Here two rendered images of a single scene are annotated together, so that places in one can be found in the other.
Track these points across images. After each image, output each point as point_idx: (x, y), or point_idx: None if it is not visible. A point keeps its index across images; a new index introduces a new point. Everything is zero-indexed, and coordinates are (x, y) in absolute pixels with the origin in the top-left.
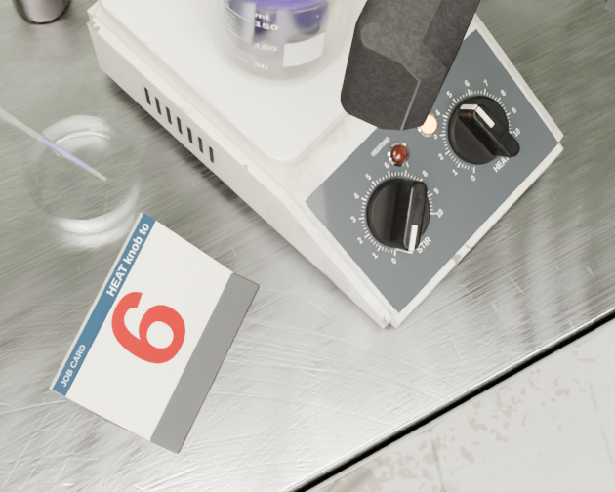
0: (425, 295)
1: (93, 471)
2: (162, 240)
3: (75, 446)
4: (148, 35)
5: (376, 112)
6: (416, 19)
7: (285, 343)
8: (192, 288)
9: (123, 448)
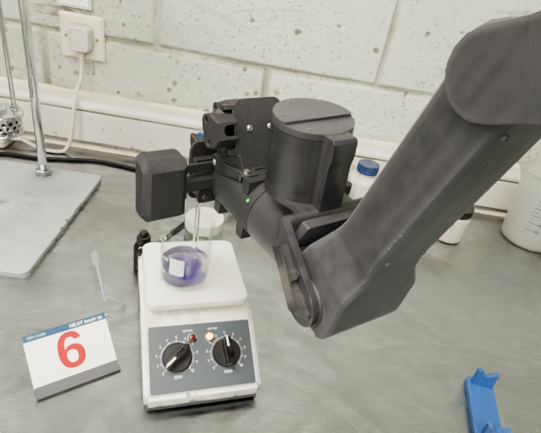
0: (166, 399)
1: (7, 387)
2: (101, 326)
3: (12, 375)
4: (146, 258)
5: (138, 204)
6: (152, 156)
7: (109, 393)
8: (98, 350)
9: (24, 387)
